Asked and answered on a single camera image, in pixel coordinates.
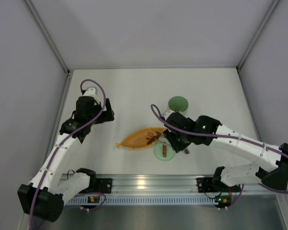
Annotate brown food piece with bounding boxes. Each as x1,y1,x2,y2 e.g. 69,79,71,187
147,135,160,145

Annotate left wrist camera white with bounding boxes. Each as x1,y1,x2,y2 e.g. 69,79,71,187
81,87,100,102

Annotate metal serving tongs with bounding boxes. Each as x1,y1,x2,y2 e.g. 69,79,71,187
147,130,190,154

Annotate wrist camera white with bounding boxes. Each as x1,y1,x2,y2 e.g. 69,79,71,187
163,110,175,120
81,87,100,102

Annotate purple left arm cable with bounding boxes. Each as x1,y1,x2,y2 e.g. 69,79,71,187
28,79,106,230

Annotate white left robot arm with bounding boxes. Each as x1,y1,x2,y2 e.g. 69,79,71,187
17,96,114,222

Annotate slotted grey cable duct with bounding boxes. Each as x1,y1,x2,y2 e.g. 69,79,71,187
67,195,229,206

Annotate green cylindrical lunch container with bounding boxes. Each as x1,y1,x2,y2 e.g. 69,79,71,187
167,96,189,115

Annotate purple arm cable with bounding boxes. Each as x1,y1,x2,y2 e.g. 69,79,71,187
150,103,288,194
28,79,106,230

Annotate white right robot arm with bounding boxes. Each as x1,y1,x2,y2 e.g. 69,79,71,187
163,110,288,193

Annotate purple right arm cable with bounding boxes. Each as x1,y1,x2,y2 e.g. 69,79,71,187
150,103,288,194

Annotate green lid with wooden handle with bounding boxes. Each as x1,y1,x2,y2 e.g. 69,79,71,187
154,141,176,161

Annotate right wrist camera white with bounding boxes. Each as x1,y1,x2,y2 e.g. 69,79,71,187
163,110,175,120

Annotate aluminium mounting rail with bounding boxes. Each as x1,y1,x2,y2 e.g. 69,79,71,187
29,173,285,195

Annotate boat-shaped woven bamboo basket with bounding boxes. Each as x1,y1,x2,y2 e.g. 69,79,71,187
115,127,167,150

